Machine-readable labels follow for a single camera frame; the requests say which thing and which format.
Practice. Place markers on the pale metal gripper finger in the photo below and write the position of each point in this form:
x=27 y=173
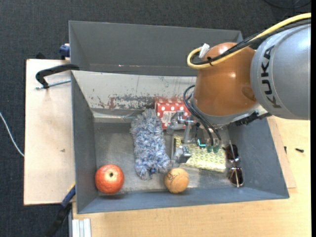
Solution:
x=178 y=120
x=182 y=154

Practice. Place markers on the red box with white dots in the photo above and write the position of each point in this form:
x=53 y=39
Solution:
x=165 y=112

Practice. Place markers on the tan ball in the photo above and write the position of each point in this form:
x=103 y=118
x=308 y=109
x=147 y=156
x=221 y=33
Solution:
x=176 y=180

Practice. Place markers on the blue and white fluffy duster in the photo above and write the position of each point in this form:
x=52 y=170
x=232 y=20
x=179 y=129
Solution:
x=149 y=144

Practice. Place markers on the dark sunglasses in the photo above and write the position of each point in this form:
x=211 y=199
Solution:
x=235 y=175

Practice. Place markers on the grey metal bin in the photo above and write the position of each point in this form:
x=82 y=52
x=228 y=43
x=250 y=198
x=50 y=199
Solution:
x=113 y=142

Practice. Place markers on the red apple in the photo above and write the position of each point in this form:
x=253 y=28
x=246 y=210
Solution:
x=109 y=178

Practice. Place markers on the small black screw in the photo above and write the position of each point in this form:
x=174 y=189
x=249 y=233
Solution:
x=299 y=150

